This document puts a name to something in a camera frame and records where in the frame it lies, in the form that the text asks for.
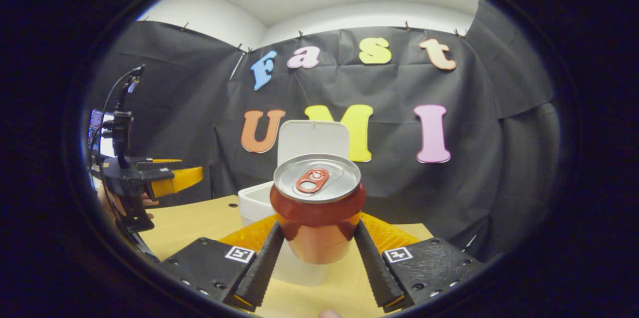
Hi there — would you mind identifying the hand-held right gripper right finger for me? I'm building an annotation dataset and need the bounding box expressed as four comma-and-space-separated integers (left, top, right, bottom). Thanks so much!
353, 219, 485, 313

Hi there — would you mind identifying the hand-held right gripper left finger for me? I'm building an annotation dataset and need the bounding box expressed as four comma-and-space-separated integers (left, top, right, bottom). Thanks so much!
159, 218, 285, 311

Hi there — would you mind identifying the white desktop garbage bin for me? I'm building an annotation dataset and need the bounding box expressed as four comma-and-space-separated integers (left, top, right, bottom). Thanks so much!
238, 120, 350, 287

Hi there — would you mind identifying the wooden desktop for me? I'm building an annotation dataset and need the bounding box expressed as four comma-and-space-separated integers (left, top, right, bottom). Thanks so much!
137, 195, 435, 318

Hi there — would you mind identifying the red pop can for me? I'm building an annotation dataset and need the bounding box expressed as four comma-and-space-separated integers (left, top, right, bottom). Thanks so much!
270, 153, 366, 265

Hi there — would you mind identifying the computer monitor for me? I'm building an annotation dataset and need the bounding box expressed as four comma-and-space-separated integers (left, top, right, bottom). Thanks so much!
89, 110, 118, 159

